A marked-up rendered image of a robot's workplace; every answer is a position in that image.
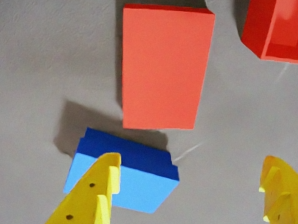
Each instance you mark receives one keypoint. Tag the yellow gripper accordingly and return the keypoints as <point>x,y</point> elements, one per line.
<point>89,201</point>

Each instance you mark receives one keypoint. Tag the red open box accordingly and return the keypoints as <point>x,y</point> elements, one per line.
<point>282,42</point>

